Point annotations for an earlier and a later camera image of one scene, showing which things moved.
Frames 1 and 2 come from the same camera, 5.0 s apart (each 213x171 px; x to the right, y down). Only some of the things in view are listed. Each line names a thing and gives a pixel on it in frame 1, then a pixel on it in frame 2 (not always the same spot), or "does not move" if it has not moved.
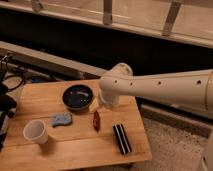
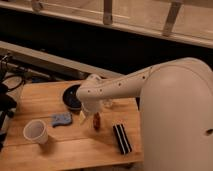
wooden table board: [64, 123] does not move
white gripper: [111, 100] -> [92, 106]
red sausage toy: [96, 121] does not move
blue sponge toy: [61, 119] does not move
